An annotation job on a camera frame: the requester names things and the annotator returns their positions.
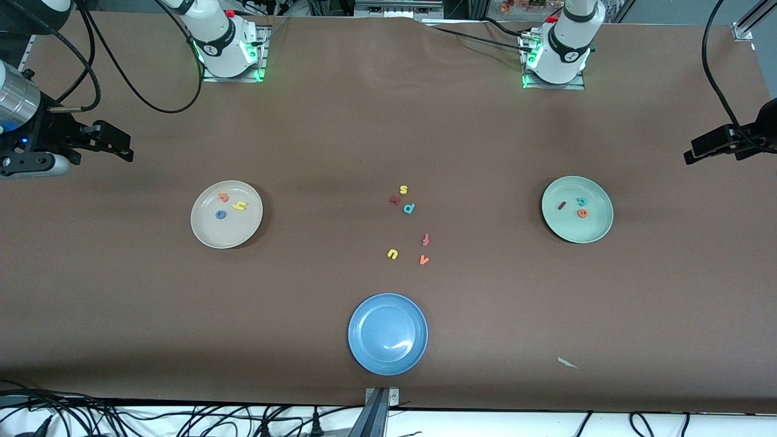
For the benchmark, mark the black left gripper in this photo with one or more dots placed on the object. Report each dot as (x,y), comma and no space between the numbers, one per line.
(754,136)

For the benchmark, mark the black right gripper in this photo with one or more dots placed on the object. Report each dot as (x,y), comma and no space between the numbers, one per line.
(51,135)

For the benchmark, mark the yellow letter h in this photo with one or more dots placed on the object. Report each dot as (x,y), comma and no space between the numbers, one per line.
(241,207)

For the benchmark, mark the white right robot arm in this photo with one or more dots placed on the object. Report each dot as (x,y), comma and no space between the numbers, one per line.
(218,42)

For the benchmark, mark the beige brown plate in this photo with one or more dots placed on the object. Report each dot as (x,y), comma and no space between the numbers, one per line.
(226,230)

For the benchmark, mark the green plate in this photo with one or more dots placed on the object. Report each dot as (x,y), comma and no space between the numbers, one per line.
(577,230)

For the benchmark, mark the brown paper table cover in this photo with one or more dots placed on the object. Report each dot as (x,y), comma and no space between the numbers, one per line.
(121,303)

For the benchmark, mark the colourful background item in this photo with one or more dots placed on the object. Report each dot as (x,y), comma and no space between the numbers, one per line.
(522,6)

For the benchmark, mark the white paper scrap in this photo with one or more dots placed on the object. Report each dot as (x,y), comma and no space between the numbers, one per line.
(567,363)

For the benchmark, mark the grey background device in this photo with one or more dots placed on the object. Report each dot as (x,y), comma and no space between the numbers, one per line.
(397,8)

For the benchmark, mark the black power plug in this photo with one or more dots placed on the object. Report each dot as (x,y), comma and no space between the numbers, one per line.
(265,428)
(315,423)

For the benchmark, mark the blue plate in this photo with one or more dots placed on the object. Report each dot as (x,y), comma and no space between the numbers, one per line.
(388,334)

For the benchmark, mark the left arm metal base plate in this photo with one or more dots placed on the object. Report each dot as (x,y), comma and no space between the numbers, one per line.
(580,85)

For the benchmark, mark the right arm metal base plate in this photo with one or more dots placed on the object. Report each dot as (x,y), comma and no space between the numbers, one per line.
(258,73)

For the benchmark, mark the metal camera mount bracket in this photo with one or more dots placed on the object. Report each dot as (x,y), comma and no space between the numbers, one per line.
(377,413)

